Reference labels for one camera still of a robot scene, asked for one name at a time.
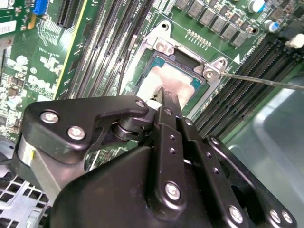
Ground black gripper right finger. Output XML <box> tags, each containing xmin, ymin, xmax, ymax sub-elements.
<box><xmin>170</xmin><ymin>92</ymin><xmax>298</xmax><ymax>228</ymax></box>

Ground silver CPU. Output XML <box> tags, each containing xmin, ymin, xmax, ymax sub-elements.
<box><xmin>142</xmin><ymin>56</ymin><xmax>207</xmax><ymax>114</ymax></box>

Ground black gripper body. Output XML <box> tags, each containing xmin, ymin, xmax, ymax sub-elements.
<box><xmin>50</xmin><ymin>146</ymin><xmax>229</xmax><ymax>228</ymax></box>

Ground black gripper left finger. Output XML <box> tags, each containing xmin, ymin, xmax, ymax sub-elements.
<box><xmin>10</xmin><ymin>86</ymin><xmax>189</xmax><ymax>214</ymax></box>

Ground metal locking lever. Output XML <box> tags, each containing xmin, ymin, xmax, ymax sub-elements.
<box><xmin>219</xmin><ymin>72</ymin><xmax>304</xmax><ymax>91</ymax></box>
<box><xmin>117</xmin><ymin>35</ymin><xmax>136</xmax><ymax>93</ymax></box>

